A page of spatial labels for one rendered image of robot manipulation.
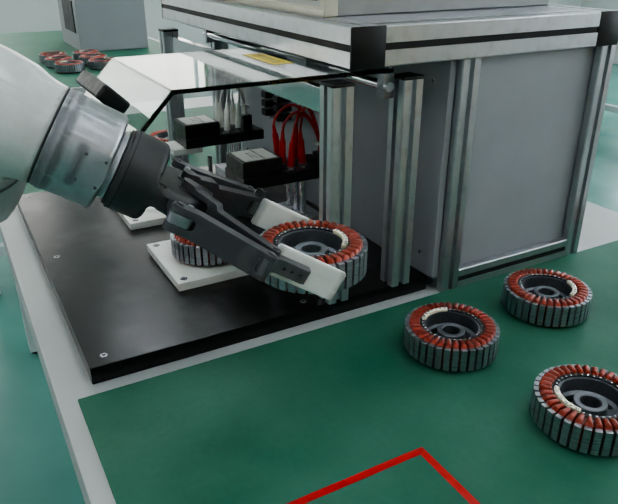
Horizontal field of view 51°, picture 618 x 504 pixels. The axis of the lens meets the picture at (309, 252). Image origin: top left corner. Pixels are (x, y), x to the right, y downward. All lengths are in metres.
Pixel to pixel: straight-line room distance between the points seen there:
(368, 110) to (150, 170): 0.49
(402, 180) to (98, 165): 0.42
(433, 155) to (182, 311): 0.39
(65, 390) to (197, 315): 0.18
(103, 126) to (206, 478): 0.33
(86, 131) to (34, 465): 1.40
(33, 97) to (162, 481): 0.35
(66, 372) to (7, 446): 1.16
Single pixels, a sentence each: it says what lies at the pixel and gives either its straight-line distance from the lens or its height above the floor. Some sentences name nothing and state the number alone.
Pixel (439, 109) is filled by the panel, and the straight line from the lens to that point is 0.87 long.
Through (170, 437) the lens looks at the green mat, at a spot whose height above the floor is 0.75.
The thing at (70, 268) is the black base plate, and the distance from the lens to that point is 1.01.
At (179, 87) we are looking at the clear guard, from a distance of 0.69.
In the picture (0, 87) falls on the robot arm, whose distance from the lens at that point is 0.57.
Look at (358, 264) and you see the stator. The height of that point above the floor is 0.92.
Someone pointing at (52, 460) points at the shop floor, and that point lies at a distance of 1.88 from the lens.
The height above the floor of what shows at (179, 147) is 0.88.
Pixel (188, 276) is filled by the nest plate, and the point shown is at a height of 0.78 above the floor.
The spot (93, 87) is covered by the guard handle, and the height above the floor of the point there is 1.06.
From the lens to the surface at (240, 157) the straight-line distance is 0.95.
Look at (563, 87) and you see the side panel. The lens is 1.01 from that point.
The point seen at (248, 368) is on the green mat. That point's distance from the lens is 0.77.
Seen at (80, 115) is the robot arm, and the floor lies 1.07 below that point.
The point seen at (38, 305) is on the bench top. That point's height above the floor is 0.75.
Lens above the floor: 1.19
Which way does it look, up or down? 25 degrees down
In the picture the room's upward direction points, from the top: straight up
